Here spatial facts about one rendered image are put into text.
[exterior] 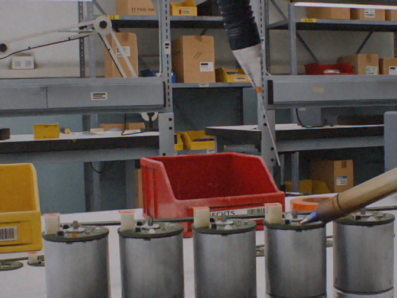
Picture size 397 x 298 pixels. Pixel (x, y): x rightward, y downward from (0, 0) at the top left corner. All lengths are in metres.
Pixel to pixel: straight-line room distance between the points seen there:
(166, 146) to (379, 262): 2.38
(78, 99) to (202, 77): 2.02
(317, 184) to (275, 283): 4.76
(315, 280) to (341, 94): 2.66
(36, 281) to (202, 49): 4.07
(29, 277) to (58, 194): 4.24
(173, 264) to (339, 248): 0.07
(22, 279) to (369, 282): 0.25
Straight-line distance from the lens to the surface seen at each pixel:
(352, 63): 5.04
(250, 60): 0.23
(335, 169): 4.87
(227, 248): 0.24
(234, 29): 0.22
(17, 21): 4.68
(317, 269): 0.25
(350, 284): 0.26
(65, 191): 4.69
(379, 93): 3.01
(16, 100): 2.50
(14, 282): 0.43
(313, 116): 2.98
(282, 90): 2.77
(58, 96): 2.52
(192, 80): 4.43
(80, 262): 0.24
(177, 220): 0.27
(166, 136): 2.62
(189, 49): 4.44
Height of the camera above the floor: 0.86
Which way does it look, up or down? 4 degrees down
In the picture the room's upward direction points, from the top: 2 degrees counter-clockwise
